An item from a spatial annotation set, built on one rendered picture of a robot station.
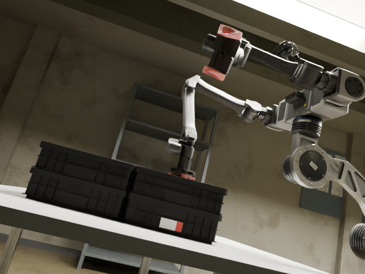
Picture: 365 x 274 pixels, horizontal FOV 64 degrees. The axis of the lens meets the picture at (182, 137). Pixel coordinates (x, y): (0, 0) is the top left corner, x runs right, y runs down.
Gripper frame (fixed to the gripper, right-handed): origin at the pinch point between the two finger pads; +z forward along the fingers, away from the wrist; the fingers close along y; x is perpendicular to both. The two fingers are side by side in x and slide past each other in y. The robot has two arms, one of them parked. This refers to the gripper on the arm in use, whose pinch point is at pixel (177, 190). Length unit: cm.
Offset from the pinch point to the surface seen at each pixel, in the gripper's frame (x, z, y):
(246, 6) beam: 56, -156, -35
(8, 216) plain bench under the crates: -66, 21, 16
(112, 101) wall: 92, -121, -271
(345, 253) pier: 422, -1, -57
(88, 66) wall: 52, -160, -295
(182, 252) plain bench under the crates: -29, 20, 38
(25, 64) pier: -15, -130, -324
